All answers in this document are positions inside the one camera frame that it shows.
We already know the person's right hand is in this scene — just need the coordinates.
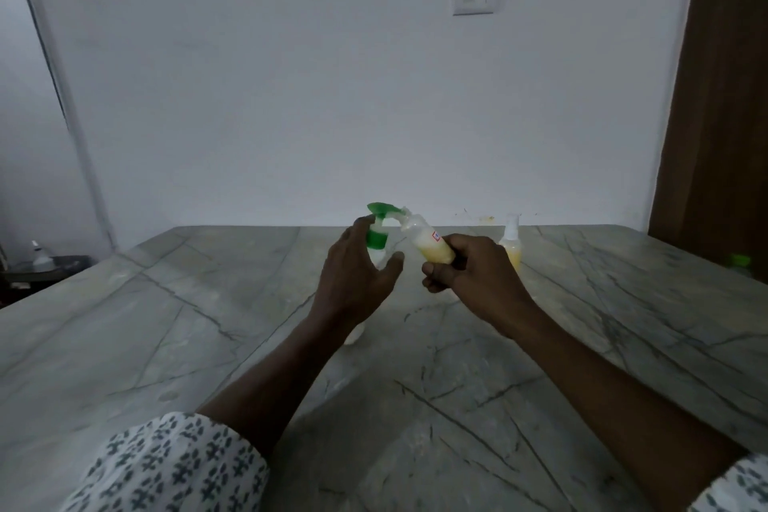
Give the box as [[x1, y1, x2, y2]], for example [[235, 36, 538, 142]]
[[421, 234, 537, 340]]

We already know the clear green pump dispenser bottle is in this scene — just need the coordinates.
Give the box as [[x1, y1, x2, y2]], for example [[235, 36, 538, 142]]
[[345, 202, 410, 346]]

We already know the patterned white right sleeve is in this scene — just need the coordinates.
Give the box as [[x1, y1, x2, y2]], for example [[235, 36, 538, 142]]
[[686, 452, 768, 512]]

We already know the brown wooden door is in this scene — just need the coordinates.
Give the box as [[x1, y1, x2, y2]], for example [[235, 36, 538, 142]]
[[648, 0, 768, 286]]

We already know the small yellow liquid refill bottle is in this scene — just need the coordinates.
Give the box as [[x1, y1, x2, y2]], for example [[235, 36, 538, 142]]
[[399, 207, 458, 267]]

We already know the clear yellow liquid bottle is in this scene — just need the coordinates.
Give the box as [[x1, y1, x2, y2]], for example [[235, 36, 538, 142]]
[[497, 214, 524, 274]]

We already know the dark side table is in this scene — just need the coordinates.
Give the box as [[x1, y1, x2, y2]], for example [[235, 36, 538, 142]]
[[0, 255, 98, 310]]

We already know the small white squeeze bottle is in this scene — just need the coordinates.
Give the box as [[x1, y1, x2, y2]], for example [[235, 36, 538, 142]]
[[30, 240, 55, 274]]

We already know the person's left forearm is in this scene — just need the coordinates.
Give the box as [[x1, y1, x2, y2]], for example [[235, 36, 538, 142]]
[[195, 311, 362, 460]]

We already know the patterned white sleeve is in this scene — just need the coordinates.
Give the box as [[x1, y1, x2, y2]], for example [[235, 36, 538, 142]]
[[686, 452, 768, 512], [59, 412, 271, 512]]

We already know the person's right forearm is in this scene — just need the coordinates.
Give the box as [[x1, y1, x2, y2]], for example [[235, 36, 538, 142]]
[[499, 303, 751, 508]]

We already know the person's left hand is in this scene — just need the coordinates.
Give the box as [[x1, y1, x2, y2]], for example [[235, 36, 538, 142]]
[[311, 215, 406, 328]]

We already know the patterned white left sleeve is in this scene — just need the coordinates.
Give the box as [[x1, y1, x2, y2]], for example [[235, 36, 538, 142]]
[[59, 412, 271, 512]]

